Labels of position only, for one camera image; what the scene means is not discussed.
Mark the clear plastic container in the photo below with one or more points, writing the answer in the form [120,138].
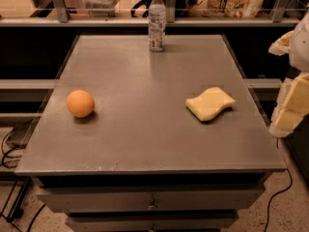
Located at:
[101,8]

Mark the colourful snack bag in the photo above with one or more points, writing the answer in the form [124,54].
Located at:
[233,8]

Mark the yellow wavy sponge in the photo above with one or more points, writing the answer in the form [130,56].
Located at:
[209,104]

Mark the grey drawer cabinet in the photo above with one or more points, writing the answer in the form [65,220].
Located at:
[142,161]

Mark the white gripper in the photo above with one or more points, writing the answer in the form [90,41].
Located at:
[301,50]

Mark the clear plastic water bottle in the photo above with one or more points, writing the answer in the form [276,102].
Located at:
[156,25]

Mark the orange ball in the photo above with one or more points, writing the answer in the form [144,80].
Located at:
[80,103]

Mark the metal shelf rail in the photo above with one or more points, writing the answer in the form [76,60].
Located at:
[122,13]

